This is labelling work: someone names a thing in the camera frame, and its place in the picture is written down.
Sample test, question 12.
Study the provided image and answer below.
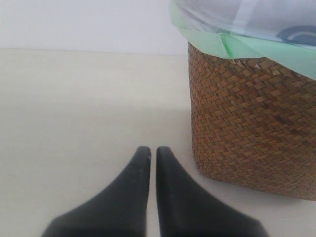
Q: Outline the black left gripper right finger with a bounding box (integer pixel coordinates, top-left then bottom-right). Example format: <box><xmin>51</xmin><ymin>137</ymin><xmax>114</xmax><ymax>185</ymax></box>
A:
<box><xmin>156</xmin><ymin>147</ymin><xmax>259</xmax><ymax>237</ymax></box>

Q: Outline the woven brown basket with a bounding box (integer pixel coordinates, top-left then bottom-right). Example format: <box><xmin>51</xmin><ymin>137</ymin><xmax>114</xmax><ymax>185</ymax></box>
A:
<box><xmin>188</xmin><ymin>45</ymin><xmax>316</xmax><ymax>200</ymax></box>

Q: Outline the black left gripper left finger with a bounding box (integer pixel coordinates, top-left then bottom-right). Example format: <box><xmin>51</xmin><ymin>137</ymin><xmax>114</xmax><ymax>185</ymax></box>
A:
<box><xmin>42</xmin><ymin>146</ymin><xmax>151</xmax><ymax>237</ymax></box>

